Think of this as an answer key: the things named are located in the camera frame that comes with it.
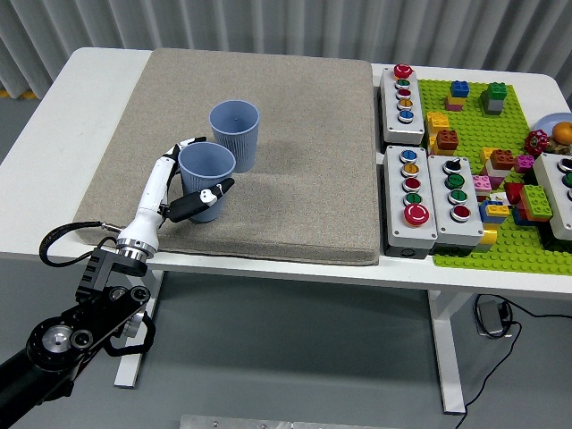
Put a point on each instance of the blue ribbed cup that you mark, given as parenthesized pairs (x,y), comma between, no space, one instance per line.
(205,165)
(241,134)

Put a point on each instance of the yellow toy brick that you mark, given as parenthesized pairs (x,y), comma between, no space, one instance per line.
(436,121)
(486,156)
(497,210)
(432,144)
(488,234)
(453,99)

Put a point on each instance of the white table leg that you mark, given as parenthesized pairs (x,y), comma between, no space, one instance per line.
(447,357)
(129,371)

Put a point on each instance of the grey power adapter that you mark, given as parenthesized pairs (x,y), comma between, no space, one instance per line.
(489,317)

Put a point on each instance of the red valve wheel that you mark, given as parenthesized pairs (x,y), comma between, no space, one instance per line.
(535,142)

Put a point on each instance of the grey button control box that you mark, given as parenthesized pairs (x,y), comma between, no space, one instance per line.
(549,187)

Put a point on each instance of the grey-brown mat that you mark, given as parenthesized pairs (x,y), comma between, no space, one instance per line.
(290,201)

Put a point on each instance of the magenta toy brick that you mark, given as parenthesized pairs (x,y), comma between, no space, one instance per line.
(497,181)
(524,163)

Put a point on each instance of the pink toy brick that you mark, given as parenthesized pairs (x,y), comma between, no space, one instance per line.
(452,107)
(481,183)

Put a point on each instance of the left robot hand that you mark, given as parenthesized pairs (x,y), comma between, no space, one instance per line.
(149,196)

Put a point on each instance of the blue plate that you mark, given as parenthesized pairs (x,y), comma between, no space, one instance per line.
(545,123)

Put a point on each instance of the white printed toy tile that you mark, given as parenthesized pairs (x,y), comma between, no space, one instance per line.
(497,197)

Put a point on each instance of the white toy brick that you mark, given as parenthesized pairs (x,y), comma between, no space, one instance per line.
(496,172)

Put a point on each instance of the blue toy brick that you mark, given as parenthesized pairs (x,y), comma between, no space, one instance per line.
(518,218)
(485,214)
(460,88)

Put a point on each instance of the brown toy brick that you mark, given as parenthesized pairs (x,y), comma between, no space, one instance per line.
(502,158)
(447,139)

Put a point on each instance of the brown toy food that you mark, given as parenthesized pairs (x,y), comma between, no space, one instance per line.
(558,146)

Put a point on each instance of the orange toy fruit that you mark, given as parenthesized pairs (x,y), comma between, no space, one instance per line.
(563,132)

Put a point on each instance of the red toy brick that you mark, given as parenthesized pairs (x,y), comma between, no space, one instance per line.
(514,192)

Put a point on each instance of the green studded baseplate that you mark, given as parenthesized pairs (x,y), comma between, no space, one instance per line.
(473,129)

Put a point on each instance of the lime green toy brick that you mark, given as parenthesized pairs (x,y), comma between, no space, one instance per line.
(537,202)

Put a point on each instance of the grey toy brick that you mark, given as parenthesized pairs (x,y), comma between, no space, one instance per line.
(491,106)

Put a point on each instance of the grey four-button control box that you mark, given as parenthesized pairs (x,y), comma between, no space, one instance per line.
(460,232)

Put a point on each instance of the grey curtain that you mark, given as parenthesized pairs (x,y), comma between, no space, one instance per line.
(89,18)

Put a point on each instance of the grey five-button control box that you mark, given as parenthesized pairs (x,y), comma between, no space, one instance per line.
(397,232)
(393,125)

